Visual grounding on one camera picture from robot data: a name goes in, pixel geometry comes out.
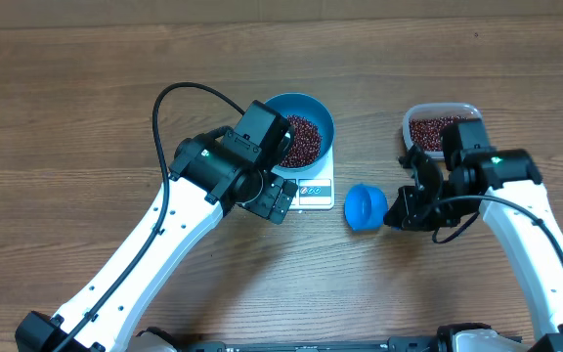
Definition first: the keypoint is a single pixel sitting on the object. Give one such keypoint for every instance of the red adzuki beans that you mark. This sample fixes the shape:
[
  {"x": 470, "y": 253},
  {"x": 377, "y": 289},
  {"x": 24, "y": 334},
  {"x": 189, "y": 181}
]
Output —
[{"x": 307, "y": 142}]

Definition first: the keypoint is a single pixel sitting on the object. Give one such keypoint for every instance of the clear plastic food container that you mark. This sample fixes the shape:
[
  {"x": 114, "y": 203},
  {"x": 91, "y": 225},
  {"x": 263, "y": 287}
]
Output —
[{"x": 434, "y": 111}]

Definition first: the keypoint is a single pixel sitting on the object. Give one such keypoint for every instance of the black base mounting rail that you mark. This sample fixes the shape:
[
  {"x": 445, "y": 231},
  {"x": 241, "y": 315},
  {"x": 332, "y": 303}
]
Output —
[{"x": 481, "y": 338}]

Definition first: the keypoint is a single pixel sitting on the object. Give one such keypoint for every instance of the white digital kitchen scale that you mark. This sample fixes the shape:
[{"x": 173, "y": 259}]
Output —
[{"x": 315, "y": 183}]

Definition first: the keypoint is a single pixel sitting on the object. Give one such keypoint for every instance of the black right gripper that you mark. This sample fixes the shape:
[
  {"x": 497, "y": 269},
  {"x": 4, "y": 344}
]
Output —
[{"x": 408, "y": 205}]

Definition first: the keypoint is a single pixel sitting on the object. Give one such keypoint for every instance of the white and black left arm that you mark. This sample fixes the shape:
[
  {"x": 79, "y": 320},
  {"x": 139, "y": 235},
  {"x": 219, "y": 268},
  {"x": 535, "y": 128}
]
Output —
[{"x": 210, "y": 174}]

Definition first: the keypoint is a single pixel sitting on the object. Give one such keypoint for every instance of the blue plastic measuring scoop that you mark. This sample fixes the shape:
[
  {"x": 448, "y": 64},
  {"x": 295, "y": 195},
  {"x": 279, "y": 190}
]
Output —
[{"x": 365, "y": 208}]

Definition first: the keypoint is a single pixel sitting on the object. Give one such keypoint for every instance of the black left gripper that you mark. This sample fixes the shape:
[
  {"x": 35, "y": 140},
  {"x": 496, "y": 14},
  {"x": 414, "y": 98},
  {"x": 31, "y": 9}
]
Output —
[{"x": 265, "y": 206}]

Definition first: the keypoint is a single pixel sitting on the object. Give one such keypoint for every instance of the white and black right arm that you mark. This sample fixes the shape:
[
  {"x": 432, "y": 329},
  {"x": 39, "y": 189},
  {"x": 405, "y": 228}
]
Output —
[{"x": 505, "y": 189}]

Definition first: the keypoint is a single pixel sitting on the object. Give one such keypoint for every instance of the blue metal bowl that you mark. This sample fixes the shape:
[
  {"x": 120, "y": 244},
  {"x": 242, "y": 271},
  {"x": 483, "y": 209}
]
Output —
[{"x": 309, "y": 107}]

